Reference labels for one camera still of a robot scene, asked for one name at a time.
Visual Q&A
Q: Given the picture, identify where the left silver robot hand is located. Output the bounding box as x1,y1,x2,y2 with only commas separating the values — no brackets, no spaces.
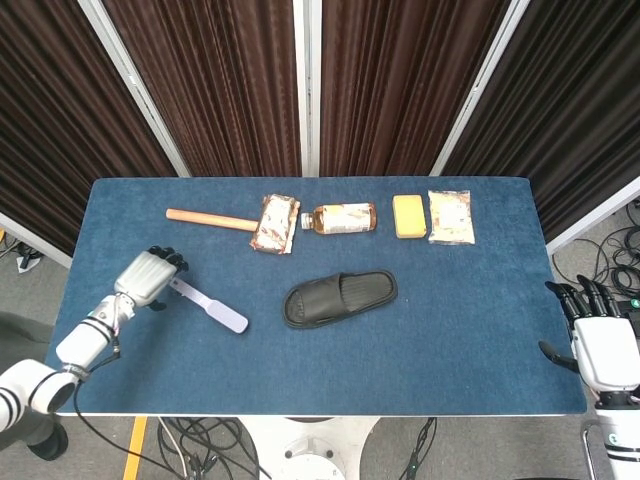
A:
113,245,190,310

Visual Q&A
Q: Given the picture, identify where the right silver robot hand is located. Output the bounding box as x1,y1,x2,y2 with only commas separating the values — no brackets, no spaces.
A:
538,274,640,394

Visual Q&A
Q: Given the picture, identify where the lavender cleaning brush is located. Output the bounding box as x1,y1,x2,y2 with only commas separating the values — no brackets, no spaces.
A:
168,277,250,335

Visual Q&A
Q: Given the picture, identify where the black slipper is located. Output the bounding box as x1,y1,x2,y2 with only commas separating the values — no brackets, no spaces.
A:
282,269,400,330

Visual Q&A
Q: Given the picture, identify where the small blue white floor item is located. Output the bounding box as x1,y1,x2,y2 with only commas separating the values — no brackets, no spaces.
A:
16,244,45,274

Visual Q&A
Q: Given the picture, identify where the brown white snack packet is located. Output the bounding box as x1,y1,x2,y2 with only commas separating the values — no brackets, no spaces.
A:
248,193,302,256

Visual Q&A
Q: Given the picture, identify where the yellow floor tape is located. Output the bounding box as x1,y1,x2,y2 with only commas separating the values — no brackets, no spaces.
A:
122,416,150,480

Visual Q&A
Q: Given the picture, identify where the brown fabric partition panel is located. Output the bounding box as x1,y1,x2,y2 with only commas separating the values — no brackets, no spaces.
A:
0,0,191,269
99,0,321,179
319,0,531,177
442,0,640,256

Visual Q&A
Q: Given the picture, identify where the clear snack bag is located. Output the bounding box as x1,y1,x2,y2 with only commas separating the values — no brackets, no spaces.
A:
427,189,477,246

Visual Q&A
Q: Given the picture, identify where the blue table mat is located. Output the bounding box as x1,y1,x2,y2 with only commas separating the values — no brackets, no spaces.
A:
43,176,589,416

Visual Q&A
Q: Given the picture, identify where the amber tea bottle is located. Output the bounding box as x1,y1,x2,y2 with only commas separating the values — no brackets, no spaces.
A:
300,201,379,235

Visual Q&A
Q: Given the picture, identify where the yellow sponge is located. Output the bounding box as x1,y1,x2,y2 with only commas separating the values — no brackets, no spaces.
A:
392,194,430,240

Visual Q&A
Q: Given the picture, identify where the white table base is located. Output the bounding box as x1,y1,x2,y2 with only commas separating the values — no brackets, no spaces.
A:
239,414,382,480

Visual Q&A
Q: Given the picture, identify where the wooden mallet handle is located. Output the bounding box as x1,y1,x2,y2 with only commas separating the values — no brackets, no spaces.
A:
165,207,259,234

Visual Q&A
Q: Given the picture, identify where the black floor cable tangle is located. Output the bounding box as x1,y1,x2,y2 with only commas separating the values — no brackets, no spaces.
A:
552,197,640,301

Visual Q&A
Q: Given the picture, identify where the black cable bundle under table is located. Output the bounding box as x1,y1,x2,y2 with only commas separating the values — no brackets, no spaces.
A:
157,417,262,480

